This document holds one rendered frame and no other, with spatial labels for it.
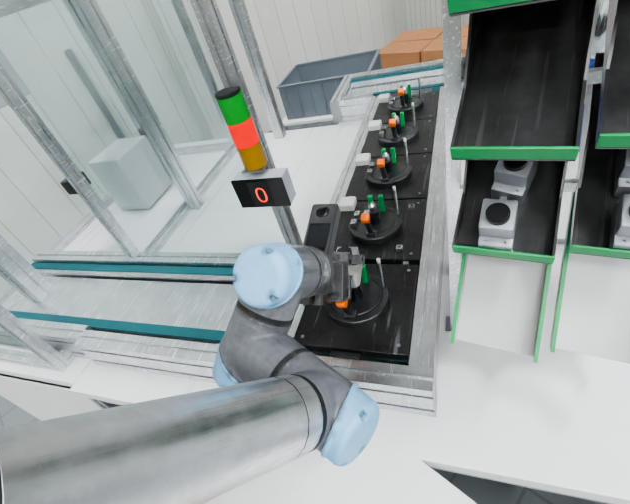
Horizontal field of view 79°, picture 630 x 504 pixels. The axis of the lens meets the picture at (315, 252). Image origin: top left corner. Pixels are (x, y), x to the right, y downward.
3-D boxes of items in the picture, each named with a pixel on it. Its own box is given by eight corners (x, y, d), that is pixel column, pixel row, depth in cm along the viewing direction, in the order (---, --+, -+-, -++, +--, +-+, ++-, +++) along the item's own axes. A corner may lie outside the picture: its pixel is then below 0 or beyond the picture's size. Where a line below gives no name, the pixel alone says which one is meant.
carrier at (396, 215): (419, 265, 90) (415, 224, 82) (323, 264, 99) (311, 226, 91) (426, 204, 106) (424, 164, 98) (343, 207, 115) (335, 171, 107)
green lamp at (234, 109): (244, 123, 71) (234, 98, 68) (221, 126, 73) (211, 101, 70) (254, 112, 75) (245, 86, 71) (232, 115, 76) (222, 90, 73)
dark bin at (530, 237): (552, 264, 52) (560, 243, 46) (452, 252, 58) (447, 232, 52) (572, 98, 60) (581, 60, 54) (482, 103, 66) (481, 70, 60)
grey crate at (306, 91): (375, 109, 242) (369, 71, 227) (286, 120, 264) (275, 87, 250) (384, 83, 271) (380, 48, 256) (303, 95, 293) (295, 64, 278)
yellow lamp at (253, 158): (262, 170, 78) (254, 148, 74) (241, 172, 79) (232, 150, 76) (271, 157, 81) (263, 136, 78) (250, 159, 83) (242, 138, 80)
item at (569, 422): (913, 564, 48) (932, 559, 47) (76, 395, 103) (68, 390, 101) (617, 98, 144) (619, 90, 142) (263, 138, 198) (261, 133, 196)
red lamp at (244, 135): (254, 148, 74) (244, 124, 71) (232, 150, 76) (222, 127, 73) (263, 135, 78) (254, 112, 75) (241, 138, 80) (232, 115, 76)
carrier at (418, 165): (426, 203, 107) (424, 164, 99) (344, 206, 115) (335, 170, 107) (432, 158, 123) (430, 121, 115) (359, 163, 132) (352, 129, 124)
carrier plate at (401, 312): (408, 361, 73) (407, 355, 72) (293, 348, 82) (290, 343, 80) (419, 270, 89) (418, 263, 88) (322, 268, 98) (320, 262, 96)
